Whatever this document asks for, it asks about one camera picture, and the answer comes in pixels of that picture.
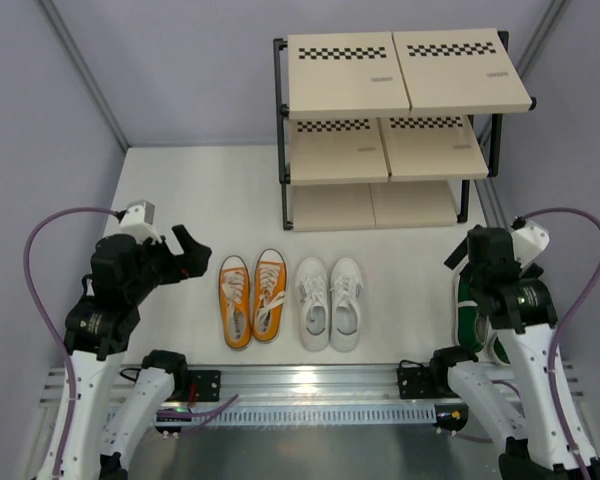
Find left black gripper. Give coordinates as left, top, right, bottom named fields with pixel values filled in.
left=126, top=225, right=212, bottom=303

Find green sneaker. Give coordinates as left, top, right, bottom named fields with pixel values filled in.
left=487, top=334, right=510, bottom=366
left=452, top=263, right=491, bottom=353

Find white sneaker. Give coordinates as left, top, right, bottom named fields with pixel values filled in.
left=294, top=257, right=330, bottom=352
left=330, top=257, right=363, bottom=352

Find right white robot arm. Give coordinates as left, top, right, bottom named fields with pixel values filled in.
left=427, top=221, right=600, bottom=479

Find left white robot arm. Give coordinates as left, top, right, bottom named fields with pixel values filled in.
left=37, top=225, right=212, bottom=479

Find beige black shoe shelf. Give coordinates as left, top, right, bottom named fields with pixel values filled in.
left=273, top=28, right=537, bottom=232

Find left orange canvas sneaker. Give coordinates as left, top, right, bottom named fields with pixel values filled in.
left=218, top=255, right=251, bottom=351

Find orange canvas sneaker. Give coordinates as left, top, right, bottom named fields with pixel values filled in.
left=218, top=255, right=251, bottom=351
left=251, top=249, right=287, bottom=343

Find right orange canvas sneaker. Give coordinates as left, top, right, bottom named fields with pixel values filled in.
left=251, top=249, right=287, bottom=343

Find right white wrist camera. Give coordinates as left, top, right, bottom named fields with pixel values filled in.
left=510, top=217, right=550, bottom=271

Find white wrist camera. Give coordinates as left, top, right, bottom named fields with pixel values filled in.
left=510, top=217, right=550, bottom=271
left=119, top=200, right=160, bottom=244

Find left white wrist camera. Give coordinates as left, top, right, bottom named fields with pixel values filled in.
left=119, top=200, right=160, bottom=244

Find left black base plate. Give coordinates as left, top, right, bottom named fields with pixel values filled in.
left=184, top=369, right=222, bottom=404

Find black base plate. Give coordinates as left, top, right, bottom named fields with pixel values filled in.
left=184, top=369, right=222, bottom=404
left=396, top=359, right=457, bottom=400

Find aluminium mounting rail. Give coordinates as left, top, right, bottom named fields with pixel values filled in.
left=39, top=363, right=584, bottom=407

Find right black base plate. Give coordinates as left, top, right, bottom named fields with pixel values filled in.
left=396, top=359, right=457, bottom=400

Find slotted grey cable duct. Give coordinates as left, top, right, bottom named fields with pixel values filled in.
left=104, top=405, right=439, bottom=427

